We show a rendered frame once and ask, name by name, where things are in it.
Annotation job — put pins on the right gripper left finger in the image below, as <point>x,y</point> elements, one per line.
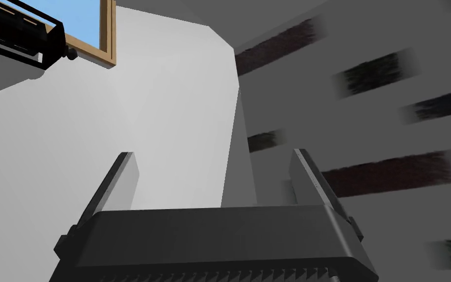
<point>116,188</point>

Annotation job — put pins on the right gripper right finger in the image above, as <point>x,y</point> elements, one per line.
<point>311,184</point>

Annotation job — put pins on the wooden framed window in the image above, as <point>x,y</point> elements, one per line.
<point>92,27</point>

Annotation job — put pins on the black toaster oven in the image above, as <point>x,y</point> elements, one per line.
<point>18,31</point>

